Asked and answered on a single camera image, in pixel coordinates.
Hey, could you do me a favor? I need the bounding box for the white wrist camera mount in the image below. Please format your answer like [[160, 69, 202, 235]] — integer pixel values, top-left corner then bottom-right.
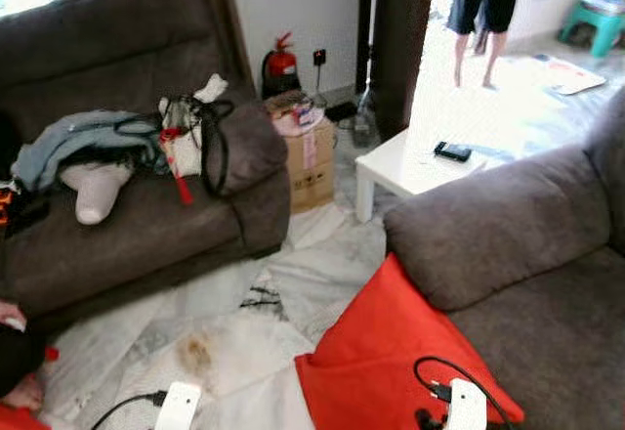
[[156, 381, 203, 430], [444, 378, 487, 430]]

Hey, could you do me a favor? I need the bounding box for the red pillow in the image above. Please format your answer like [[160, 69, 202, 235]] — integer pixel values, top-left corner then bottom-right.
[[295, 252, 525, 430]]

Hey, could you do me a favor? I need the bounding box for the grey-green garment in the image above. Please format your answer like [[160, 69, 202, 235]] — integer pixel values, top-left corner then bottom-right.
[[12, 109, 172, 194]]

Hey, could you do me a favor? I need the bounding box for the black smartphone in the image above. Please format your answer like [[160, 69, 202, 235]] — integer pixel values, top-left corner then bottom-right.
[[434, 141, 473, 163]]

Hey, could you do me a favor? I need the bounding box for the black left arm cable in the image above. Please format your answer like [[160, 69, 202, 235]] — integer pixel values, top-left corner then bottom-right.
[[91, 391, 169, 430]]

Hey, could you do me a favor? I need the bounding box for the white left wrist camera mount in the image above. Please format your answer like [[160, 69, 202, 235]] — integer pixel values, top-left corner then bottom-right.
[[156, 381, 203, 430]]

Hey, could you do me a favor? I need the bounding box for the black and orange item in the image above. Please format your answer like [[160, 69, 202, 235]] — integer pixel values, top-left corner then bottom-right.
[[0, 181, 50, 240]]

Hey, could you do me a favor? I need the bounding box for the person in red shirt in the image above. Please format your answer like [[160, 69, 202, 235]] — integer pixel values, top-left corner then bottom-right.
[[446, 0, 528, 91]]

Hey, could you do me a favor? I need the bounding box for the crumpled white cloth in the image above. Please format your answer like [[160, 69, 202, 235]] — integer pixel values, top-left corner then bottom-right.
[[193, 73, 229, 104]]

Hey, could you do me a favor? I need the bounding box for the white low table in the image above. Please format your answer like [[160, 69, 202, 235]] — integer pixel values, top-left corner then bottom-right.
[[354, 127, 489, 223]]

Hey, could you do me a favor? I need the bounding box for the dark grey fabric sofa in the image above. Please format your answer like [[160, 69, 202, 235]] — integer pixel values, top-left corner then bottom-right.
[[0, 0, 292, 319], [384, 88, 625, 430]]

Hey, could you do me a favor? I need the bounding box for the dark brown door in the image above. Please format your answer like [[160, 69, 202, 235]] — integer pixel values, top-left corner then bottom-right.
[[356, 0, 438, 143]]

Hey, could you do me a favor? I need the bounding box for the red fire extinguisher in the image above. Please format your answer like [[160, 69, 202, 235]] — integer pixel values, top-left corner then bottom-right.
[[261, 31, 302, 99]]

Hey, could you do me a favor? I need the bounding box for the white floor mat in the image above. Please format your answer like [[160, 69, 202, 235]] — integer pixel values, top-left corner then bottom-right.
[[508, 54, 608, 96]]

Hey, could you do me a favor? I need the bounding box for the black adapter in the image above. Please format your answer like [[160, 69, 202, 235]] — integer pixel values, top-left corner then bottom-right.
[[325, 101, 359, 123]]

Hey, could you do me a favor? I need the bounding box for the person in black clothing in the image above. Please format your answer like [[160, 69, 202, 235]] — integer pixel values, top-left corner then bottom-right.
[[0, 298, 60, 430]]

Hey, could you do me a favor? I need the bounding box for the green plastic stool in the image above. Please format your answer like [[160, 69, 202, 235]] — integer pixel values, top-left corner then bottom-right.
[[559, 0, 625, 58]]

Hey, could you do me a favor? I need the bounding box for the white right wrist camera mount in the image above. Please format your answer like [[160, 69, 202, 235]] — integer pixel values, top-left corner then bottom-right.
[[444, 378, 487, 430]]

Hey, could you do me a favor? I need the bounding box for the red white snack packet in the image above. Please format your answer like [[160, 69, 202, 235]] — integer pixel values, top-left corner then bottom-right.
[[266, 91, 328, 138]]

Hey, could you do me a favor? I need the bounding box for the brown cardboard box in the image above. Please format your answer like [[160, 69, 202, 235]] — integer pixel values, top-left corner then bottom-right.
[[283, 117, 338, 216]]

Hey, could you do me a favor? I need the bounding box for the white handbag with black straps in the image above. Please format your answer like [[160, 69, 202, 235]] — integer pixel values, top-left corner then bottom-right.
[[159, 93, 235, 196]]

